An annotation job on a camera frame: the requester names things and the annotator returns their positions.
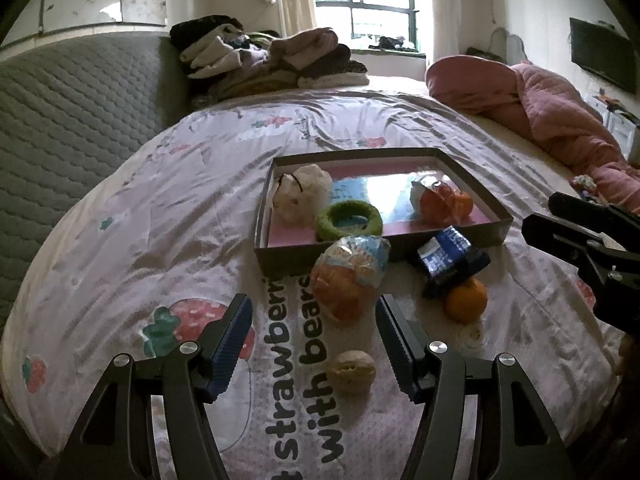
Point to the pink pillow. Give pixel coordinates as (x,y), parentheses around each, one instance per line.
(470,85)

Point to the dark clothes on sill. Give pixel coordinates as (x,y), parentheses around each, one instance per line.
(395,42)

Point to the shallow cardboard box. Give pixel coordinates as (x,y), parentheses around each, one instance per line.
(285,260)

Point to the white television cabinet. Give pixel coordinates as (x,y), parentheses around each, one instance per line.
(620,125)

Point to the colourful candy wrappers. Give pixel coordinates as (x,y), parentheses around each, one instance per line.
(585,187)

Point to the strawberry print bed sheet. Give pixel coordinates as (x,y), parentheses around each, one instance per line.
(175,210)

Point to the white chair back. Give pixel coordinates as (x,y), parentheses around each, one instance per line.
(507,45)

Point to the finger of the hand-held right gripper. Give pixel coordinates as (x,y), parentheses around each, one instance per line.
(580,210)
(560,235)

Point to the beige plush toy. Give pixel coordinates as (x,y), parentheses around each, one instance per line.
(300,197)

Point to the orange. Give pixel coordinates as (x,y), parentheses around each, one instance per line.
(340,285)
(432,202)

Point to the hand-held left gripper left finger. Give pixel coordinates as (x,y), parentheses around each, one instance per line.
(230,355)

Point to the walnut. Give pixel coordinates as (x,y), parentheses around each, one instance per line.
(352,371)

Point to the tree wall painting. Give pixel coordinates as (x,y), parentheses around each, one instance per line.
(90,0)

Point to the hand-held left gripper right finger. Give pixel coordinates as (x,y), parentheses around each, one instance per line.
(400,355)

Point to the tangerine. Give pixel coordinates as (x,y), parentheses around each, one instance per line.
(466,301)
(464,205)

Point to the pile of folded clothes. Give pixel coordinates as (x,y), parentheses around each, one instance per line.
(280,60)

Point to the blue snack packet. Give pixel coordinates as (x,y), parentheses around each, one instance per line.
(442,255)

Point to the grey quilted headboard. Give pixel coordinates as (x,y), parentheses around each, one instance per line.
(75,110)

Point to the black television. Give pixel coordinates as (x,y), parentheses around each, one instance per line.
(600,52)

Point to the pink quilt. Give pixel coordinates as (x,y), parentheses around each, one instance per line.
(565,120)

